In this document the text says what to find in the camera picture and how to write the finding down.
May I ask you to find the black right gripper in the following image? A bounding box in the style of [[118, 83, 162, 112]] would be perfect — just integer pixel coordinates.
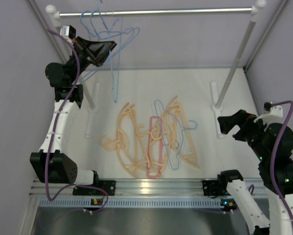
[[217, 109, 271, 161]]

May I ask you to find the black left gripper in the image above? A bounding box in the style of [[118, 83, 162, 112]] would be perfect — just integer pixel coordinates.
[[65, 36, 116, 85]]

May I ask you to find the blue wire hanger one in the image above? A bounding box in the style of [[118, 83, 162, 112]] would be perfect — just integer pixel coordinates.
[[80, 9, 114, 81]]

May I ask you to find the blue wire hanger four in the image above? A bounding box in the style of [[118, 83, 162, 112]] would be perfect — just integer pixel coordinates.
[[153, 99, 198, 171]]

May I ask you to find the blue wire hanger three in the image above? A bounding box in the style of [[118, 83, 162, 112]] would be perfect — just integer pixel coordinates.
[[96, 0, 140, 103]]

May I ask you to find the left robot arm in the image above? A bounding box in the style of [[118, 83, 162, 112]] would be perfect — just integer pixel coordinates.
[[30, 36, 116, 195]]

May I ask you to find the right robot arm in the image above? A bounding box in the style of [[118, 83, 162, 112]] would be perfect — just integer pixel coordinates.
[[217, 105, 293, 235]]

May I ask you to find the white right rack foot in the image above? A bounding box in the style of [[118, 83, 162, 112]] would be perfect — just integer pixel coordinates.
[[210, 81, 224, 139]]

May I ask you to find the beige plastic hanger right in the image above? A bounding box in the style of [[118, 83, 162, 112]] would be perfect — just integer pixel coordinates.
[[165, 95, 200, 169]]

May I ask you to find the beige plastic hanger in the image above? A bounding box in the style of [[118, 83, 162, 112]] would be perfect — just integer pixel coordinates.
[[165, 95, 200, 169], [135, 111, 171, 171], [115, 102, 139, 179]]

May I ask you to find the beige plastic hanger centre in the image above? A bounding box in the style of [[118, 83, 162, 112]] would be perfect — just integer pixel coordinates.
[[135, 111, 171, 171]]

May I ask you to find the pink plastic hanger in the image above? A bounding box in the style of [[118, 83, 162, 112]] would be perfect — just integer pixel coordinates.
[[146, 116, 165, 179]]

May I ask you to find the beige small hanger left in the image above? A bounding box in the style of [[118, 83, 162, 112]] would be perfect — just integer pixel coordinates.
[[99, 131, 130, 152]]

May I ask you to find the beige plastic hanger far left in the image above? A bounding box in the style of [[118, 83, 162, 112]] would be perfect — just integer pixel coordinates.
[[115, 102, 139, 179]]

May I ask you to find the silver horizontal rack rod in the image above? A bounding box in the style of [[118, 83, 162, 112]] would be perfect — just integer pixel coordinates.
[[57, 6, 255, 19]]

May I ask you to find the white right rack pole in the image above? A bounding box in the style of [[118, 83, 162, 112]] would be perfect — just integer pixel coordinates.
[[213, 0, 267, 111]]

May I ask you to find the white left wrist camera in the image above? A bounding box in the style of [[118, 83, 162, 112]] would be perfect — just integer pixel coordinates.
[[60, 25, 76, 42]]

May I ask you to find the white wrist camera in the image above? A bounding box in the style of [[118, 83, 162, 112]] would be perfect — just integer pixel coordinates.
[[253, 102, 283, 124], [60, 25, 76, 42]]

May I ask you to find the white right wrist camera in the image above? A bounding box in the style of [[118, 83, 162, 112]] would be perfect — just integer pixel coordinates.
[[253, 102, 283, 124]]

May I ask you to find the aluminium front rail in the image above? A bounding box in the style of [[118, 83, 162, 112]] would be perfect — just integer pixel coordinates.
[[30, 178, 293, 196]]

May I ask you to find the white slotted cable duct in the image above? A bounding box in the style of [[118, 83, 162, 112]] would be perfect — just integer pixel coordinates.
[[39, 198, 236, 210]]

